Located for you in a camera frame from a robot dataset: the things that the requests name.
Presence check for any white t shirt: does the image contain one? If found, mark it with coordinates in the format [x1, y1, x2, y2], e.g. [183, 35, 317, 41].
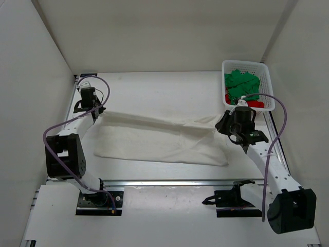
[94, 111, 230, 166]

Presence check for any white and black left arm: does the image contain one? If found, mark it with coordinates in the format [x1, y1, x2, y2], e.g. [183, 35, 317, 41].
[45, 81, 108, 206]

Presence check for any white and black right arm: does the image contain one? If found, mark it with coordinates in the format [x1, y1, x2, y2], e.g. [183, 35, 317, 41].
[215, 107, 317, 234]

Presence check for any blue label sticker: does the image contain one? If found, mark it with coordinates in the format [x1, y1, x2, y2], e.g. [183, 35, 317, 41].
[80, 73, 98, 78]

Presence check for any red t shirt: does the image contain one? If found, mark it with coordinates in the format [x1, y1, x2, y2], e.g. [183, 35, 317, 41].
[225, 87, 265, 108]

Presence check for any green t shirt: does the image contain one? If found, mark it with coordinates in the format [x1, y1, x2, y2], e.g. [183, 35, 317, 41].
[224, 69, 261, 92]

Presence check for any white plastic basket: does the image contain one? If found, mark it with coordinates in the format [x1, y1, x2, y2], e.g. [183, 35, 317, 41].
[222, 60, 275, 112]

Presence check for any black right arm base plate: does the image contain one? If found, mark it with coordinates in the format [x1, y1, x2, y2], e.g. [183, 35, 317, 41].
[202, 180, 262, 218]

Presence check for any aluminium table edge rail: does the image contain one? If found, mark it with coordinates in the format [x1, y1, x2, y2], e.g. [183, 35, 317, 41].
[103, 179, 235, 187]

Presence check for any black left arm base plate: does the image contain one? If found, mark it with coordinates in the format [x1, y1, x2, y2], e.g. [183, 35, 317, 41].
[76, 190, 124, 216]

